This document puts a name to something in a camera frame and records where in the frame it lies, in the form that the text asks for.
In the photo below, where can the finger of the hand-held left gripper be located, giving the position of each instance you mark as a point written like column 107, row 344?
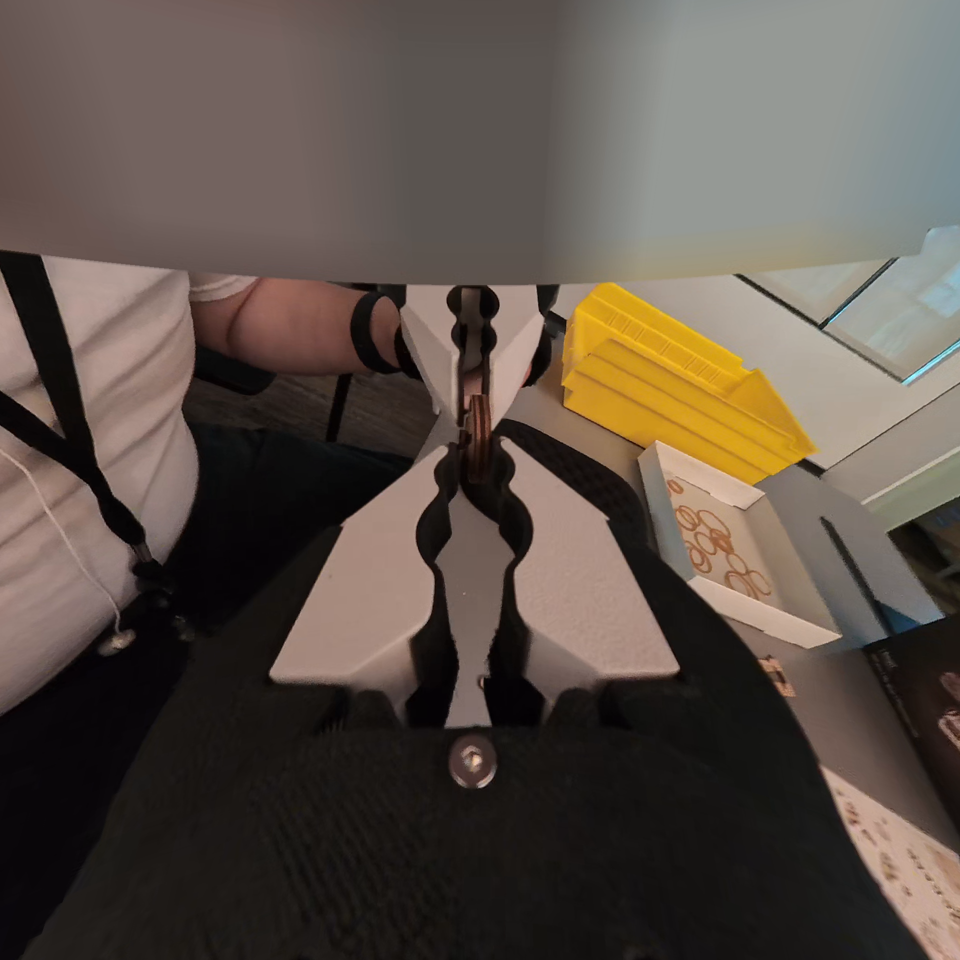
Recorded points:
column 514, row 337
column 431, row 337

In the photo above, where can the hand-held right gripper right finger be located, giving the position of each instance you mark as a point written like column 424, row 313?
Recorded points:
column 585, row 592

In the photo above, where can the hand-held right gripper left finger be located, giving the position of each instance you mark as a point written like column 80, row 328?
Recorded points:
column 360, row 592

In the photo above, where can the round wooden model part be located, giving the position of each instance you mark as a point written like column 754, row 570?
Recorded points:
column 480, row 439

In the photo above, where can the person's left forearm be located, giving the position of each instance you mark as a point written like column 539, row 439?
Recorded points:
column 300, row 326

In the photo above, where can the person's left hand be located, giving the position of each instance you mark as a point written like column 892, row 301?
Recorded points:
column 386, row 337

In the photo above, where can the black foam pad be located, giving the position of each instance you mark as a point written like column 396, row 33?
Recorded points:
column 592, row 480

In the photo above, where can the pile of wooden rings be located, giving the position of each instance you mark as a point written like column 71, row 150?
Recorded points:
column 712, row 540

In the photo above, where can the person's dark trousers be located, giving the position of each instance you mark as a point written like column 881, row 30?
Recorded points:
column 262, row 487

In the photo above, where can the stack of yellow plastic bins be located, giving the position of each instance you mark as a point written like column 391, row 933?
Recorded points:
column 675, row 390

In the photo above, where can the white cardboard tray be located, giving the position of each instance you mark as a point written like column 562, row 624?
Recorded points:
column 772, row 607

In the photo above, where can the small wooden offcut piece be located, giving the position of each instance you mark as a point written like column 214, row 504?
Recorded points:
column 776, row 676

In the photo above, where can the grey sign stand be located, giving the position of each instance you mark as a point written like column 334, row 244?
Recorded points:
column 817, row 525

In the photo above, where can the black booklet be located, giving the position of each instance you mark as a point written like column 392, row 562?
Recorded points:
column 922, row 697

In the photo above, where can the glass partition window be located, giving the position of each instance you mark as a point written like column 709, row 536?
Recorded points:
column 885, row 307

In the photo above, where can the white instruction sheet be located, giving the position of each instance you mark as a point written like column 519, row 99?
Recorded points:
column 900, row 847

